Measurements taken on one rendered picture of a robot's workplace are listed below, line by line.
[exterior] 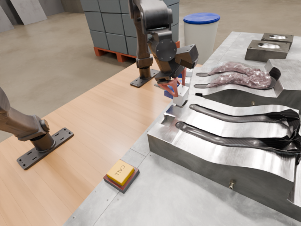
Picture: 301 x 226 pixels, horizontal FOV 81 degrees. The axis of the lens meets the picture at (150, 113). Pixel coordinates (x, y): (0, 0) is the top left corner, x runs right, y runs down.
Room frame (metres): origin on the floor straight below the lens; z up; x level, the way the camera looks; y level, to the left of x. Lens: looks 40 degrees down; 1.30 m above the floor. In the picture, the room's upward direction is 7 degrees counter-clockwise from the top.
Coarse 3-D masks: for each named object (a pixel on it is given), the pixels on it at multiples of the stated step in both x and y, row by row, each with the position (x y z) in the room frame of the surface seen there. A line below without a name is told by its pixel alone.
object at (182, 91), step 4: (156, 84) 0.59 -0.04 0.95; (180, 84) 0.55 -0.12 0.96; (160, 88) 0.57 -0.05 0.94; (172, 88) 0.55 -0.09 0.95; (180, 88) 0.53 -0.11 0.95; (184, 88) 0.53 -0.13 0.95; (188, 88) 0.52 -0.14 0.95; (164, 92) 0.54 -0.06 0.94; (168, 92) 0.53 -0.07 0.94; (180, 92) 0.51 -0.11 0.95; (184, 92) 0.51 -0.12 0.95; (168, 96) 0.53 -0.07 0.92; (172, 96) 0.52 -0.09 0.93; (180, 96) 0.50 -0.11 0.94; (184, 96) 0.50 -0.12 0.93; (176, 100) 0.51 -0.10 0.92; (180, 100) 0.50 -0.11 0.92; (184, 100) 0.52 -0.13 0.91; (180, 104) 0.50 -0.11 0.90
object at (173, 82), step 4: (160, 80) 0.52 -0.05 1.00; (164, 80) 0.51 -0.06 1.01; (168, 80) 0.50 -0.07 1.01; (172, 80) 0.49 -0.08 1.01; (176, 80) 0.49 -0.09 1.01; (160, 84) 0.51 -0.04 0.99; (164, 84) 0.50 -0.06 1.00; (168, 84) 0.49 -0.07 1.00; (172, 84) 0.48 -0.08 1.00; (176, 84) 0.49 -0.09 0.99; (164, 88) 0.51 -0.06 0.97; (168, 88) 0.51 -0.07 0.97; (176, 88) 0.49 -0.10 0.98; (172, 92) 0.51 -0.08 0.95; (176, 92) 0.49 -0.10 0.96; (176, 96) 0.50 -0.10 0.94
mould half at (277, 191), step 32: (192, 96) 0.56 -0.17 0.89; (160, 128) 0.41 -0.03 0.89; (224, 128) 0.38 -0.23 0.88; (256, 128) 0.33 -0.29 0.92; (192, 160) 0.30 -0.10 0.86; (224, 160) 0.26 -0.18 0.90; (256, 160) 0.23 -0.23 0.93; (288, 160) 0.22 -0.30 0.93; (256, 192) 0.19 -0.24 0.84; (288, 192) 0.16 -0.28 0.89
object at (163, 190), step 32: (256, 64) 0.92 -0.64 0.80; (128, 160) 0.36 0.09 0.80; (160, 160) 0.35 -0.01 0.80; (96, 192) 0.26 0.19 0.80; (128, 192) 0.25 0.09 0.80; (160, 192) 0.24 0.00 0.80; (192, 192) 0.23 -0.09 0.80; (224, 192) 0.22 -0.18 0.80; (64, 224) 0.19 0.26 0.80; (96, 224) 0.18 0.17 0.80; (128, 224) 0.17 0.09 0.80; (160, 224) 0.16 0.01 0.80; (192, 224) 0.15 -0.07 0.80; (224, 224) 0.14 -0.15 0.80; (256, 224) 0.14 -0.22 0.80; (288, 224) 0.13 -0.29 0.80
